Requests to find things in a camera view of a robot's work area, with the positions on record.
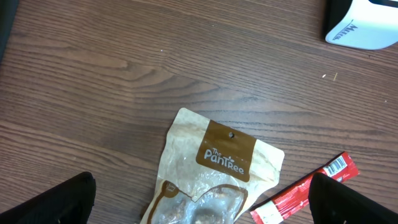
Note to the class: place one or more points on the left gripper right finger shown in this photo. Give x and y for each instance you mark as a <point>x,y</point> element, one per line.
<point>331,202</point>

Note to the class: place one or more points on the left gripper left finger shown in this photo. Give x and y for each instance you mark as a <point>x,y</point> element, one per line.
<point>70,202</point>

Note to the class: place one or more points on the red snack bar wrapper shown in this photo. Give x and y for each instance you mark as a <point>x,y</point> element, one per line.
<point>295,197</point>

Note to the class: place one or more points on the brown Pantree snack pouch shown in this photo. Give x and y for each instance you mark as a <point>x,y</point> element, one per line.
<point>210,173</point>

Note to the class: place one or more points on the white barcode scanner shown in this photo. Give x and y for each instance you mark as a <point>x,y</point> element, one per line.
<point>361,24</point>

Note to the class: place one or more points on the grey plastic mesh basket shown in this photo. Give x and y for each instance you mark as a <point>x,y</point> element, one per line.
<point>8,10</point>

